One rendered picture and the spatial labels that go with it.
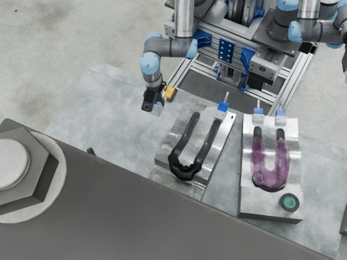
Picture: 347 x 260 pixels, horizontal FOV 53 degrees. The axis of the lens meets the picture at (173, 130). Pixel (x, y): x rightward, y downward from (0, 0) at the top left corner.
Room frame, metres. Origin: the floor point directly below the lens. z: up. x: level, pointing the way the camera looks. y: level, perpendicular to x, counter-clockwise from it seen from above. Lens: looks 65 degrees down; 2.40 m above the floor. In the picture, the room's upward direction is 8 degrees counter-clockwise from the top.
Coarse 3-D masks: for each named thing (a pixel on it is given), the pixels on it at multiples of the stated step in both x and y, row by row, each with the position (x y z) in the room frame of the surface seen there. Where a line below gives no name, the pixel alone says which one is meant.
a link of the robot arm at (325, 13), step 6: (324, 0) 1.02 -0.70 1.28; (330, 0) 1.01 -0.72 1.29; (336, 0) 1.01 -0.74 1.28; (324, 6) 1.01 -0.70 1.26; (330, 6) 1.00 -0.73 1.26; (336, 6) 1.01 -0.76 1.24; (324, 12) 1.01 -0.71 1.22; (330, 12) 1.00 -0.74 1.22; (336, 12) 1.00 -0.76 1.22; (318, 18) 1.01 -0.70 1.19; (324, 18) 1.01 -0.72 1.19; (330, 18) 1.00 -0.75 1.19
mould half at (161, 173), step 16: (192, 112) 0.79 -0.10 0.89; (208, 112) 0.78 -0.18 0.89; (176, 128) 0.72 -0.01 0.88; (208, 128) 0.69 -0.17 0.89; (224, 128) 0.68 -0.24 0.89; (176, 144) 0.62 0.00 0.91; (192, 144) 0.62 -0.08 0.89; (224, 144) 0.62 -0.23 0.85; (160, 160) 0.55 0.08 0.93; (192, 160) 0.53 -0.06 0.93; (208, 160) 0.52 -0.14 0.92; (160, 176) 0.50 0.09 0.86; (208, 176) 0.44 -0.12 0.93; (192, 192) 0.40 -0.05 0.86
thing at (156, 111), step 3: (165, 93) 0.89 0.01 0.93; (156, 105) 0.82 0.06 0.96; (153, 108) 0.80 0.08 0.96; (156, 108) 0.80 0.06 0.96; (159, 108) 0.80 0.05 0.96; (153, 111) 0.79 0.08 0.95; (156, 111) 0.78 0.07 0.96; (159, 111) 0.79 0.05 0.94; (153, 114) 0.79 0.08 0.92; (156, 114) 0.78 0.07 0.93; (159, 114) 0.79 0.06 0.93
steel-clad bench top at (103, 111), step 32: (96, 64) 1.22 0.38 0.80; (96, 96) 1.01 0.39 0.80; (128, 96) 0.99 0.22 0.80; (192, 96) 0.93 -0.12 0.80; (64, 128) 0.85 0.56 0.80; (96, 128) 0.82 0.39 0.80; (128, 128) 0.79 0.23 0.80; (160, 128) 0.77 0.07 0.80; (128, 160) 0.62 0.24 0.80; (224, 160) 0.55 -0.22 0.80; (320, 160) 0.48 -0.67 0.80; (224, 192) 0.40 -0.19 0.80; (320, 192) 0.33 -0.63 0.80; (256, 224) 0.23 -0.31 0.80; (288, 224) 0.21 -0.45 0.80; (320, 224) 0.20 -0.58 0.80
